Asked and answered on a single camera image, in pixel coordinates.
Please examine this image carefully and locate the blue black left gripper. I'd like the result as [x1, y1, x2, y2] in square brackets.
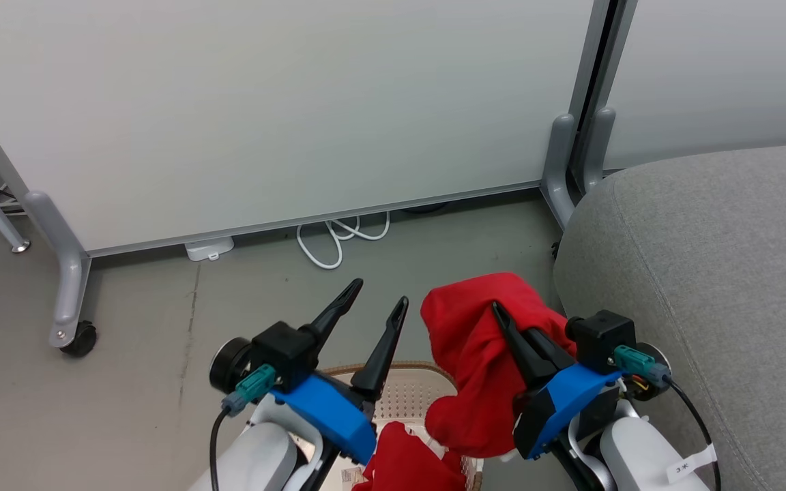
[270, 278, 409, 491]

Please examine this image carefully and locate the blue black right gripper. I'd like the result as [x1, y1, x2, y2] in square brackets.
[491, 301, 624, 491]

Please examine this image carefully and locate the red clothing item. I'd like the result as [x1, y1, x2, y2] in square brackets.
[420, 272, 579, 460]
[351, 421, 469, 491]

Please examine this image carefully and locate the white perforated laundry basket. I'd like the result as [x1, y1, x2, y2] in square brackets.
[317, 361, 486, 491]

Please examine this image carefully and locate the white paper label tag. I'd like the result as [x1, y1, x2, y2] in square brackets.
[665, 444, 718, 486]

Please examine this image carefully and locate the grey fabric sofa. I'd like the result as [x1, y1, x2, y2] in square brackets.
[553, 141, 786, 491]

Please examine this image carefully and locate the wide white partition panel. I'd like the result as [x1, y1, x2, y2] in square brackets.
[0, 0, 602, 258]

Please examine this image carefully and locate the black caster wheel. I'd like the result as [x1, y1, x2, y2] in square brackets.
[60, 321, 98, 358]

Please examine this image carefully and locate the grey partition leg with caster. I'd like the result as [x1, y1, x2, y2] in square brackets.
[23, 190, 92, 349]

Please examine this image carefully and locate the narrow white partition panel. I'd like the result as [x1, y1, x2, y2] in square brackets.
[601, 0, 786, 171]

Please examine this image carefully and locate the coiled white floor cable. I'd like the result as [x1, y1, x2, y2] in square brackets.
[295, 211, 392, 271]

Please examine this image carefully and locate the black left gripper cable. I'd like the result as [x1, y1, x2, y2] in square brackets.
[209, 363, 278, 491]

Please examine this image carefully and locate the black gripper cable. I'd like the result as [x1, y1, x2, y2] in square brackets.
[209, 363, 278, 491]
[613, 345, 723, 491]

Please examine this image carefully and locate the black cable under partition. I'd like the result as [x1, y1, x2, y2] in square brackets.
[398, 200, 450, 215]

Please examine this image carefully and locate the small white wall adapter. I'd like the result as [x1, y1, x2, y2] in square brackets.
[184, 236, 235, 263]

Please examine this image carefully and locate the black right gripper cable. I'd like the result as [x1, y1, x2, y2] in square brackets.
[613, 345, 723, 491]

